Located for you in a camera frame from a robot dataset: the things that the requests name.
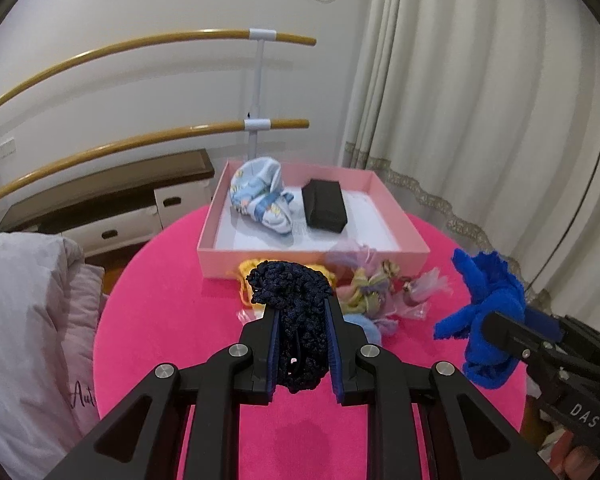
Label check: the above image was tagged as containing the clear organza hair clip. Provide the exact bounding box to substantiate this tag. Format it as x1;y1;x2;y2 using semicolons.
397;267;453;321

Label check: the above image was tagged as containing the royal blue fleece scrunchie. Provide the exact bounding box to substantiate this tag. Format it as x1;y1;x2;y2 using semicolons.
433;248;527;390

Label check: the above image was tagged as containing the person's right hand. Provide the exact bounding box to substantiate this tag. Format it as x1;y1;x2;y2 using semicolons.
552;430;598;478

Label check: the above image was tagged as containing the short wooden barre rail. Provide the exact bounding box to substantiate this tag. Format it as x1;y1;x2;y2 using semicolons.
0;119;311;209

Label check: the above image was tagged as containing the navy knitted scrunchie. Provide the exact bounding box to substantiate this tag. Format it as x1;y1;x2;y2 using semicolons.
245;260;337;395

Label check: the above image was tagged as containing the pink cardboard box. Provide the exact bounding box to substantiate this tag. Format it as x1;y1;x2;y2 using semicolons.
196;160;431;279

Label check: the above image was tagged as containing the white quilt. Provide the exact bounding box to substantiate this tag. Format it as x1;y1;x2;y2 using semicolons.
0;232;108;480

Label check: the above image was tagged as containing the yellow-green ribbon hair bow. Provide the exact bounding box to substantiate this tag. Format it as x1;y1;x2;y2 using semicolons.
342;259;406;318

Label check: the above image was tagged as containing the small black box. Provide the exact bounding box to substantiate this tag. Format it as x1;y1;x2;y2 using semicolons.
301;178;348;233

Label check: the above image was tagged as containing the light blue fluffy scrunchie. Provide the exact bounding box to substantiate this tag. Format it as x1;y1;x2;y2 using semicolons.
343;312;398;346

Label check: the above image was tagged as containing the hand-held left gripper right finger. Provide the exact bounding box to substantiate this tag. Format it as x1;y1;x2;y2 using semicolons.
324;296;563;480

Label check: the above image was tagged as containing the light blue printed cloth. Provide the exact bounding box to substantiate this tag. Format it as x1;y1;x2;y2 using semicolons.
228;157;296;236

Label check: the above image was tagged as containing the lilac organza hair bow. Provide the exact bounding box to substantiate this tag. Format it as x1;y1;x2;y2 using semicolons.
327;242;381;271

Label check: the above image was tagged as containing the dark-topped white drawer cabinet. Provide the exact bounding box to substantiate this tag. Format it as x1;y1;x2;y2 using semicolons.
0;149;216;261

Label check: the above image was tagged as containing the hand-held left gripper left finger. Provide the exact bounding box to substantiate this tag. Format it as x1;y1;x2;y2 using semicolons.
45;305;281;480

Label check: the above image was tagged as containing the cream curtain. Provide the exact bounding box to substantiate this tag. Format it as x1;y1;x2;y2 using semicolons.
337;0;600;311

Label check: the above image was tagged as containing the white barre post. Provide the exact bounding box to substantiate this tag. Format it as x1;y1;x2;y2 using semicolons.
243;27;278;161

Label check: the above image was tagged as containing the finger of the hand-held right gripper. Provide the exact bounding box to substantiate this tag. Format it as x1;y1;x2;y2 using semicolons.
481;311;571;376
524;306;600;356

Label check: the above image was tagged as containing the long wooden barre rail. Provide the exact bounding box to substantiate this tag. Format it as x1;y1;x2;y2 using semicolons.
0;30;317;122

